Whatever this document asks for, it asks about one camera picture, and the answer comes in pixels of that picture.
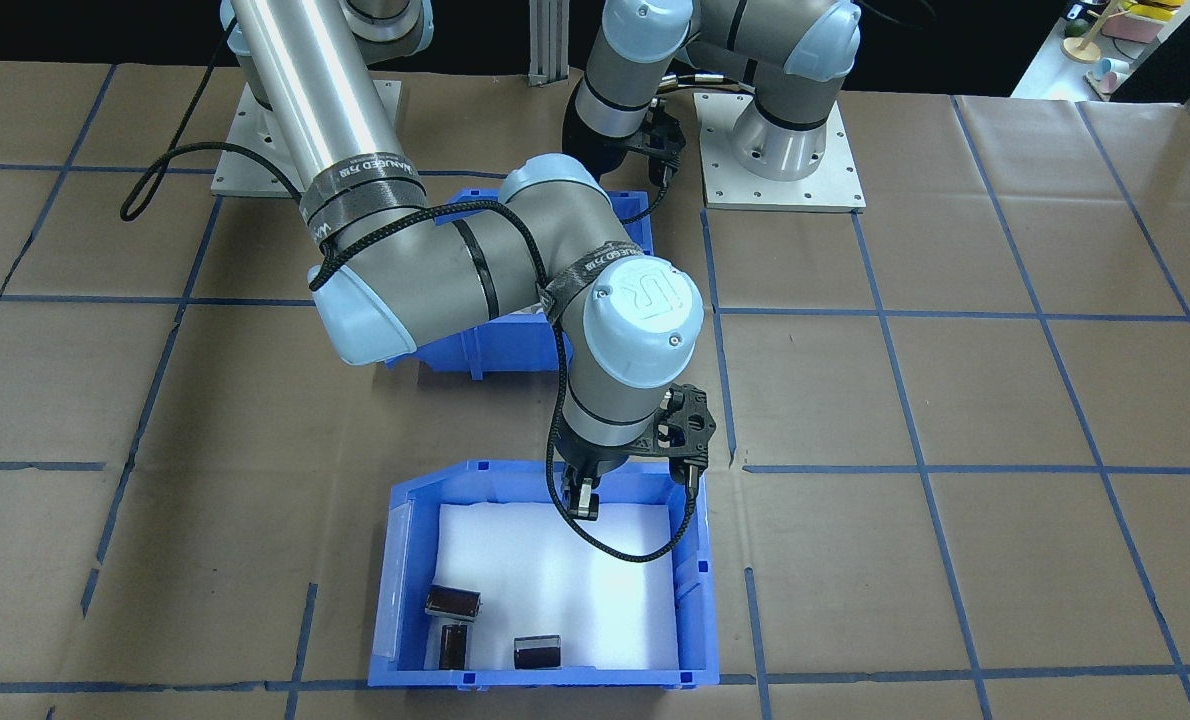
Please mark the blue bin holding push buttons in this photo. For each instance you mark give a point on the blue bin holding push buttons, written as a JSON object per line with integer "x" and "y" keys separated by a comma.
{"x": 455, "y": 350}

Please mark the blue bin holding black parts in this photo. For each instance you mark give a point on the blue bin holding black parts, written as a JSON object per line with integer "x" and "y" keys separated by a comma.
{"x": 545, "y": 682}

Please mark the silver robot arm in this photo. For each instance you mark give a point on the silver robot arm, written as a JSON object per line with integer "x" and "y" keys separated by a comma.
{"x": 795, "y": 130}
{"x": 335, "y": 120}

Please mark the pink toy box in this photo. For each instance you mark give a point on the pink toy box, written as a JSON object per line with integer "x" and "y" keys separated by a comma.
{"x": 1137, "y": 24}

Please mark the white foam bin liner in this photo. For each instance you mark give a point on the white foam bin liner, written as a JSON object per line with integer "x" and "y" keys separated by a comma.
{"x": 555, "y": 590}

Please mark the black cylinder part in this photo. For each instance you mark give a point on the black cylinder part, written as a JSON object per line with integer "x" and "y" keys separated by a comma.
{"x": 537, "y": 652}
{"x": 454, "y": 646}
{"x": 452, "y": 601}

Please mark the white side table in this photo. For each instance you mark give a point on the white side table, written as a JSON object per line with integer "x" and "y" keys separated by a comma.
{"x": 1050, "y": 80}

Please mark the light blue cup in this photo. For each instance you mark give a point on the light blue cup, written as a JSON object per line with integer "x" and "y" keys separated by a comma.
{"x": 1113, "y": 75}

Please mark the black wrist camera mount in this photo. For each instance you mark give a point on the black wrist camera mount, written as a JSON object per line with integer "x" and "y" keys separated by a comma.
{"x": 665, "y": 140}
{"x": 690, "y": 430}

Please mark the aluminium frame post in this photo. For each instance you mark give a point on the aluminium frame post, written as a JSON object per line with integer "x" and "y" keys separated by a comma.
{"x": 550, "y": 40}

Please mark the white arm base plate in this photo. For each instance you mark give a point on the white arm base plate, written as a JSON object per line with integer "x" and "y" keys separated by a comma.
{"x": 835, "y": 195}
{"x": 245, "y": 160}

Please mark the black frame cover cloth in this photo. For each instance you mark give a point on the black frame cover cloth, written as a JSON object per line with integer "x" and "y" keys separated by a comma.
{"x": 75, "y": 25}

